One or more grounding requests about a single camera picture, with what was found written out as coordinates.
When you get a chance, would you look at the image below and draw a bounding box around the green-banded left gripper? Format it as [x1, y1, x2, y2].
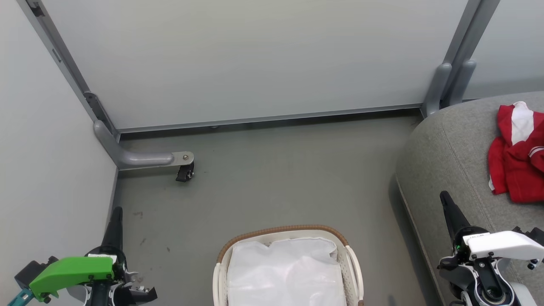
[29, 207, 127, 302]

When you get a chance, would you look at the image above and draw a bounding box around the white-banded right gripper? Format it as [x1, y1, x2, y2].
[440, 191, 544, 261]

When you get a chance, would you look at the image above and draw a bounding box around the red garment with white trim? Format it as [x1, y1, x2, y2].
[488, 101, 544, 203]

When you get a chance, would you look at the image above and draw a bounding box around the white laundry basket brown rim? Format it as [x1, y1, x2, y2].
[212, 224, 365, 306]

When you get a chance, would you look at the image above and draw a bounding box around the white basket liner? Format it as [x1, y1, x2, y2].
[227, 237, 347, 306]

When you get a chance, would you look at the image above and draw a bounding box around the grey fabric sofa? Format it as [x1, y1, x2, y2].
[395, 91, 544, 306]

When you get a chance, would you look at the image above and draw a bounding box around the grey partition foot bar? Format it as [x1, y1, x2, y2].
[93, 120, 195, 171]

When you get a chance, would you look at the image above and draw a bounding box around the black caster wheel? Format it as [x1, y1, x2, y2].
[176, 164, 195, 183]

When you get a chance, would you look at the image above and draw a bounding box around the left teal-plug black cable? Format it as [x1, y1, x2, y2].
[8, 289, 34, 306]

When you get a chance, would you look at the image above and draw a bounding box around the grey hinged partition frame post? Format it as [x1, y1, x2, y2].
[17, 0, 119, 136]

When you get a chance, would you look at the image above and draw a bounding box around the grey partition bottom rail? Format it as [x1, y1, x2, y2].
[117, 103, 423, 133]

